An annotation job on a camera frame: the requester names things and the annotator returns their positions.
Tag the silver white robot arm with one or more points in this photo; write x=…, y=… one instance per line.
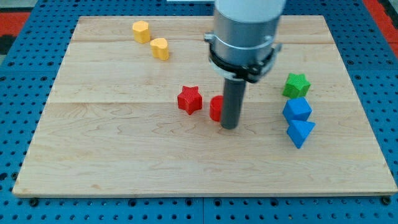
x=241, y=44

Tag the red star block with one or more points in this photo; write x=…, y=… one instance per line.
x=190, y=100

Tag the green star block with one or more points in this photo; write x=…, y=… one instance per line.
x=296, y=86

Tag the red cylinder block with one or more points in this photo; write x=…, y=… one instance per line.
x=216, y=104

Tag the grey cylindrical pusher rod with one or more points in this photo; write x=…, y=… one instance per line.
x=233, y=94

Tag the light wooden board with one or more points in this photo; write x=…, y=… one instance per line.
x=112, y=128

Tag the yellow heart block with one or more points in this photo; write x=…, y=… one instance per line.
x=160, y=48

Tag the yellow hexagon block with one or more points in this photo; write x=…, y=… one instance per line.
x=141, y=32

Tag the blue cube block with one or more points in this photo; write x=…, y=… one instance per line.
x=297, y=109

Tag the blue triangle block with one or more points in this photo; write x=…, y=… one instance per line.
x=298, y=131

